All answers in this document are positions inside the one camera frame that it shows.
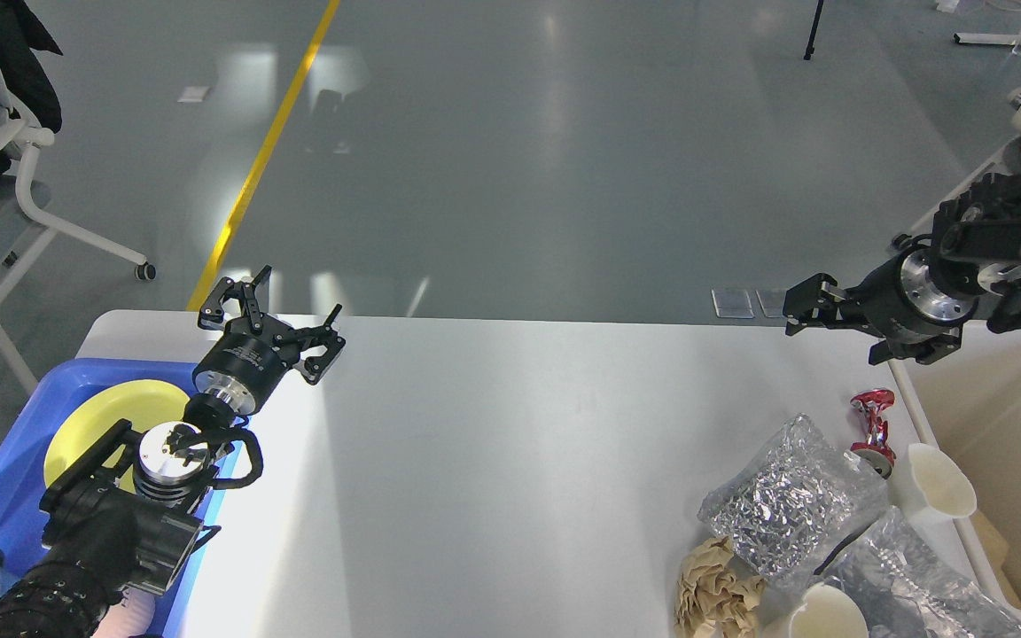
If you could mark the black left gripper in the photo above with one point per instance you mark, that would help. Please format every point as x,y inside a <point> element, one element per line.
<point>243,371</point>

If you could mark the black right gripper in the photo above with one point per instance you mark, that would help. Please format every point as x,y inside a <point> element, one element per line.
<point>899,301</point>

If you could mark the crushed red can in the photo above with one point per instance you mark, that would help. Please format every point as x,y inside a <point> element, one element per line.
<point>874,448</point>

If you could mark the yellow plate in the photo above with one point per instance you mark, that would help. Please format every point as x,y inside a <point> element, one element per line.
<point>144,402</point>

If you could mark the pink mug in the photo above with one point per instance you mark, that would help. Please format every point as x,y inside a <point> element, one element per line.
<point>132,616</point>

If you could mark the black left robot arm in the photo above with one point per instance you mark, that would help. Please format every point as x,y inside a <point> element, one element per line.
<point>123,514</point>

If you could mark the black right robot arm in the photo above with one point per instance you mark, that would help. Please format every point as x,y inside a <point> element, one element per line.
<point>975,246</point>

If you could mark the right floor outlet plate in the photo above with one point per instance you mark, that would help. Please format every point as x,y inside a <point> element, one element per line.
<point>771,302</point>

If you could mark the floor outlet plate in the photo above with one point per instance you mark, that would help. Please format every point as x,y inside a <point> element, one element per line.
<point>732,303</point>
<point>771,302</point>

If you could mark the left floor outlet plate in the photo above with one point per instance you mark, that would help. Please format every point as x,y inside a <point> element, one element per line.
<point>732,303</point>

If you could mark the white plastic bin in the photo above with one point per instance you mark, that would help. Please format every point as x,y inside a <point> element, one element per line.
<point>969,406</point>

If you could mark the crumpled aluminium foil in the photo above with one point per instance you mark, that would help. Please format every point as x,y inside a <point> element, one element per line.
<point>794,504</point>

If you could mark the clear plastic bag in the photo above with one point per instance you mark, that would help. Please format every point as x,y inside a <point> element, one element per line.
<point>903,589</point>

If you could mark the black tripod leg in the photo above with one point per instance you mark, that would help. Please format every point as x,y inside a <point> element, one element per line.
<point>819,7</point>

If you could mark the blue plastic tray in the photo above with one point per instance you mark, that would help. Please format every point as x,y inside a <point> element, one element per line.
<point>22,454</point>

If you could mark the crumpled brown paper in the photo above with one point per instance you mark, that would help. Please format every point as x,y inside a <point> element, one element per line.
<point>712,600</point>

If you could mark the white office chair left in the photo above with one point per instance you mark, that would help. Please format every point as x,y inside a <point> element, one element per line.
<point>22,137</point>

